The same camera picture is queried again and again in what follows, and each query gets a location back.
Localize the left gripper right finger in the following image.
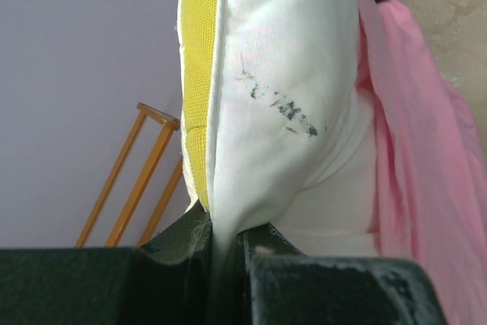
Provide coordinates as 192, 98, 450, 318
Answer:
233, 224, 447, 325

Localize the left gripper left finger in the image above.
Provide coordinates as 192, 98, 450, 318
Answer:
1, 206, 212, 324

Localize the white yellow pillow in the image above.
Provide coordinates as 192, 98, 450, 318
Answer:
175, 0, 381, 265

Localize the pink satin pillowcase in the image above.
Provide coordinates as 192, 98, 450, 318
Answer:
358, 0, 486, 324

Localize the wooden shelf rack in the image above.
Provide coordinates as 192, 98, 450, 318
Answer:
75, 103, 180, 247

